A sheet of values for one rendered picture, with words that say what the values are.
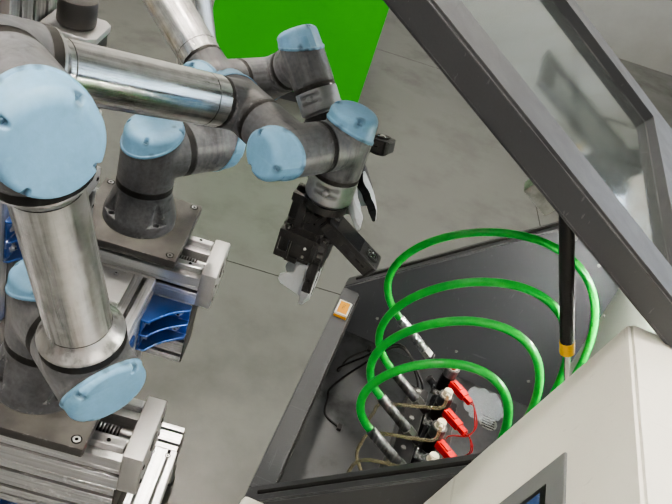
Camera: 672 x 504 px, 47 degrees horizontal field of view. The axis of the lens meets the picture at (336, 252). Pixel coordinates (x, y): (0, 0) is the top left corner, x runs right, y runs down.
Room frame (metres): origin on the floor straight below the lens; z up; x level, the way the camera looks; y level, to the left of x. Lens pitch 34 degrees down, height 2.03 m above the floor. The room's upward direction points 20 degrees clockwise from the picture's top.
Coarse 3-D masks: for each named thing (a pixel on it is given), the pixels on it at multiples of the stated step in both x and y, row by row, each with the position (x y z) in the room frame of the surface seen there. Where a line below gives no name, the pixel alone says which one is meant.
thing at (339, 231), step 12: (324, 228) 1.01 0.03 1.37; (336, 228) 1.01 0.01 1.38; (348, 228) 1.04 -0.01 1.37; (336, 240) 1.01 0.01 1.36; (348, 240) 1.01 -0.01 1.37; (360, 240) 1.04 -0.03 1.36; (348, 252) 1.01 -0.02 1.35; (360, 252) 1.01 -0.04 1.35; (372, 252) 1.03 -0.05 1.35; (360, 264) 1.01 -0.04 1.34; (372, 264) 1.01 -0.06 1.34
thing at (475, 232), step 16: (432, 240) 1.14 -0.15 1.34; (448, 240) 1.13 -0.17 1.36; (528, 240) 1.12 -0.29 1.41; (544, 240) 1.12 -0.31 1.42; (400, 256) 1.14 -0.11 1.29; (384, 288) 1.14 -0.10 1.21; (592, 288) 1.11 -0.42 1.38; (592, 304) 1.11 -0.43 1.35; (592, 320) 1.11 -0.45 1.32; (592, 336) 1.11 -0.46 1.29; (576, 368) 1.11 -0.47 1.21
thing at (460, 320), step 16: (432, 320) 0.98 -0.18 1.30; (448, 320) 0.97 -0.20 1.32; (464, 320) 0.97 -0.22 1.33; (480, 320) 0.97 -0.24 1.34; (400, 336) 0.97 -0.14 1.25; (512, 336) 0.96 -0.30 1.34; (528, 352) 0.96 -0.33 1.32; (368, 368) 0.97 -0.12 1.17; (384, 400) 0.97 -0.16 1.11; (400, 416) 0.97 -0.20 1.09; (416, 432) 0.97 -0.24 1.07
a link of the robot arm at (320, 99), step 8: (320, 88) 1.24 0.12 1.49; (328, 88) 1.25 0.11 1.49; (336, 88) 1.27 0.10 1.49; (296, 96) 1.25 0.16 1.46; (304, 96) 1.24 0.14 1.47; (312, 96) 1.24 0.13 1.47; (320, 96) 1.24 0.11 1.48; (328, 96) 1.24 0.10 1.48; (336, 96) 1.26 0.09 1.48; (304, 104) 1.24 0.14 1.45; (312, 104) 1.23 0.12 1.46; (320, 104) 1.23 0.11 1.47; (328, 104) 1.24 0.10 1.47; (304, 112) 1.23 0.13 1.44; (312, 112) 1.23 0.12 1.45; (320, 112) 1.23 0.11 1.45
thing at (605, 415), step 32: (608, 352) 0.75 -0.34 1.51; (640, 352) 0.72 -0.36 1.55; (576, 384) 0.74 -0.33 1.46; (608, 384) 0.69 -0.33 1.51; (640, 384) 0.66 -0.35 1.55; (544, 416) 0.73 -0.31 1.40; (576, 416) 0.68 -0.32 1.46; (608, 416) 0.64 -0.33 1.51; (640, 416) 0.61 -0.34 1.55; (512, 448) 0.73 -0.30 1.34; (544, 448) 0.68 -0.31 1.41; (576, 448) 0.63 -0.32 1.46; (608, 448) 0.60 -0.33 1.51; (640, 448) 0.57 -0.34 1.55; (480, 480) 0.72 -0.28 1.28; (512, 480) 0.67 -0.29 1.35; (576, 480) 0.59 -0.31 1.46; (608, 480) 0.55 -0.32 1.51; (640, 480) 0.53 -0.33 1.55
